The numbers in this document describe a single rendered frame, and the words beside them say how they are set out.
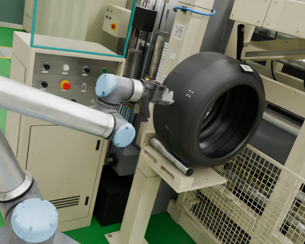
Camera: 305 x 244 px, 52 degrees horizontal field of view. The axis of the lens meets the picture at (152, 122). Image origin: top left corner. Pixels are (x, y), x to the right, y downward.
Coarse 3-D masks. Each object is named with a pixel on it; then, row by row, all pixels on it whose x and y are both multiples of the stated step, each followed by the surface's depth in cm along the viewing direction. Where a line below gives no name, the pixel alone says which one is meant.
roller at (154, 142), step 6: (156, 138) 179; (156, 144) 174; (162, 144) 173; (162, 150) 170; (168, 150) 168; (168, 156) 166; (174, 156) 164; (174, 162) 162; (180, 162) 160; (180, 168) 158; (186, 168) 155; (186, 174) 155
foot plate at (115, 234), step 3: (117, 231) 233; (105, 234) 227; (108, 234) 228; (111, 234) 229; (114, 234) 230; (117, 234) 230; (108, 237) 226; (111, 237) 226; (114, 237) 227; (117, 237) 228; (108, 240) 223; (111, 240) 224; (114, 240) 224; (117, 240) 225; (144, 240) 232; (111, 243) 221; (114, 243) 222; (117, 243) 222; (120, 243) 223; (144, 243) 229; (147, 243) 230
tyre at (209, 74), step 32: (192, 64) 147; (224, 64) 141; (192, 96) 136; (224, 96) 184; (256, 96) 157; (160, 128) 153; (192, 128) 139; (224, 128) 186; (256, 128) 168; (192, 160) 151; (224, 160) 164
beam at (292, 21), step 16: (240, 0) 168; (256, 0) 160; (272, 0) 153; (288, 0) 146; (240, 16) 168; (256, 16) 160; (272, 16) 153; (288, 16) 146; (304, 16) 140; (288, 32) 146; (304, 32) 140
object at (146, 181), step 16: (192, 0) 160; (208, 0) 163; (176, 16) 170; (192, 16) 161; (208, 16) 167; (192, 32) 166; (176, 48) 171; (192, 48) 171; (176, 64) 171; (160, 80) 182; (144, 176) 197; (160, 176) 202; (144, 192) 201; (128, 208) 213; (144, 208) 208; (128, 224) 214; (144, 224) 215; (128, 240) 214
